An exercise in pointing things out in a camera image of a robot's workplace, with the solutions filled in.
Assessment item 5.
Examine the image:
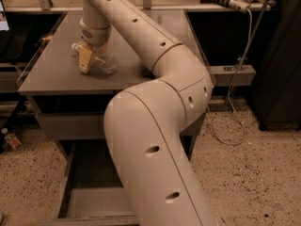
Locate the clear plastic water bottle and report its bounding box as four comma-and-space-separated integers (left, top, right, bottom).
71, 42, 118, 74

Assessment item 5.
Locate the laptop computer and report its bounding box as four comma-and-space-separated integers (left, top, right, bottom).
0, 0, 12, 55

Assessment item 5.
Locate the small bottle on floor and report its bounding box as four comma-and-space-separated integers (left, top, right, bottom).
1, 128, 21, 152

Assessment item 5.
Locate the grey drawer cabinet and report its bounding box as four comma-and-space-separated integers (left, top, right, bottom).
17, 9, 214, 162

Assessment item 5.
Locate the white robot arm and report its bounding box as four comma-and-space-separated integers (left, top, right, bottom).
81, 0, 219, 226

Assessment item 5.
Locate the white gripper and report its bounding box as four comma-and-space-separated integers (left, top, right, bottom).
78, 19, 111, 73

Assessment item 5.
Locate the open grey middle drawer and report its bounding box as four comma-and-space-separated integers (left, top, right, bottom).
39, 139, 139, 226

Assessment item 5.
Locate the white cable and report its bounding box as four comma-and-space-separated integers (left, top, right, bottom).
205, 8, 254, 147

